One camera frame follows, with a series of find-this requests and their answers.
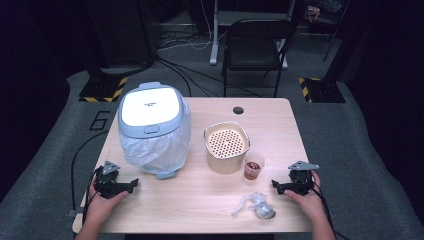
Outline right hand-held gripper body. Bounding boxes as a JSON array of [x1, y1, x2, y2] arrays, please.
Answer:
[[283, 160, 320, 196]]

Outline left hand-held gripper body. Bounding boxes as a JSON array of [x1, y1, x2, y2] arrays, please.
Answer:
[[94, 160, 129, 200]]

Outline person's right hand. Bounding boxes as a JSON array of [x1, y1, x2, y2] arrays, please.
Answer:
[[283, 170, 326, 224]]

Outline person's left hand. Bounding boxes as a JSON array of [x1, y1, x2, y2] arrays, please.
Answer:
[[87, 176, 130, 228]]

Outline crumpled clear plastic wrap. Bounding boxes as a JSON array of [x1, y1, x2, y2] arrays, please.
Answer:
[[231, 191, 277, 220]]

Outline clear plastic cup brown liquid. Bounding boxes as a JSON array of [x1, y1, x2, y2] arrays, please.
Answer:
[[243, 152, 266, 181]]

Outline white plastic trash bag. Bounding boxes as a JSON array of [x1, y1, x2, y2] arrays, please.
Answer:
[[119, 103, 193, 176]]

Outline beige plastic container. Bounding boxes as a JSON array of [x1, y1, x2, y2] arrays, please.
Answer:
[[203, 120, 251, 175]]

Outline beige perforated strainer insert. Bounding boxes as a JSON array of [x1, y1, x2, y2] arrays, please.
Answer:
[[206, 125, 249, 159]]

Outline hazard-striped black stand base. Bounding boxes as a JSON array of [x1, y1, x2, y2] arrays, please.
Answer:
[[298, 77, 347, 104], [78, 76, 129, 103]]

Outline black folding chair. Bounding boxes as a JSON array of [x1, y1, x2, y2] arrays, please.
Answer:
[[221, 18, 296, 98]]

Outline dark cabinet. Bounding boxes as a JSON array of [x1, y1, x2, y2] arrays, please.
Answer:
[[85, 0, 157, 69]]

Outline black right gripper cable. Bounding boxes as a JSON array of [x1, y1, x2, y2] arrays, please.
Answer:
[[309, 181, 351, 240]]

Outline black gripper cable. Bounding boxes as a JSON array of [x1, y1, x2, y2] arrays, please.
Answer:
[[309, 181, 351, 240], [70, 130, 110, 231]]

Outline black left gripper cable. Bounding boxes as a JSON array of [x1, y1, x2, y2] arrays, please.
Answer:
[[70, 130, 110, 231]]

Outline black floor cables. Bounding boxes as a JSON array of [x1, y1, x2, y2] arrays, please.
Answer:
[[154, 56, 264, 98]]

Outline white floor cable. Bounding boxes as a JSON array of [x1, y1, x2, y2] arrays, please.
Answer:
[[156, 0, 214, 53]]

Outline white desk frame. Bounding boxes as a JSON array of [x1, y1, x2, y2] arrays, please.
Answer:
[[209, 0, 297, 70]]

